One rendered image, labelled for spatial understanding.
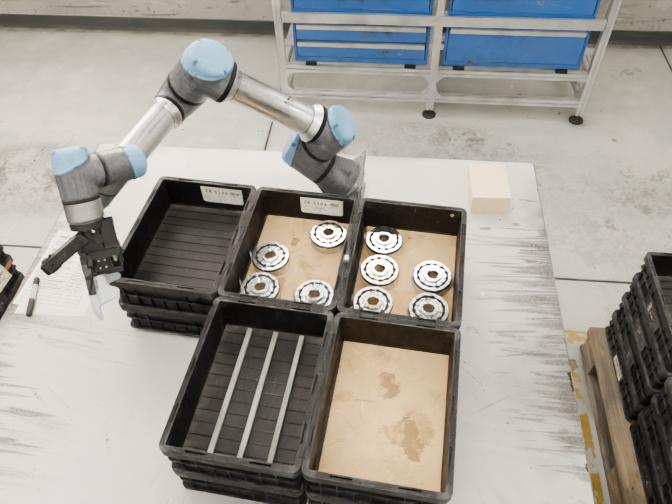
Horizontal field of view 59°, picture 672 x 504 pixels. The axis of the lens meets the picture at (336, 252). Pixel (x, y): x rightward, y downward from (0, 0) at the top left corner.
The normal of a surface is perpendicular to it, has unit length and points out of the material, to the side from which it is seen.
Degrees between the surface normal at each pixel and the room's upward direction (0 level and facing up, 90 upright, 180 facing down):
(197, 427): 0
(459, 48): 90
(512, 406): 0
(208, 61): 34
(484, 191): 0
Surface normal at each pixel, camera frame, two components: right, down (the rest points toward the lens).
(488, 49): -0.10, 0.76
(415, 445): -0.03, -0.65
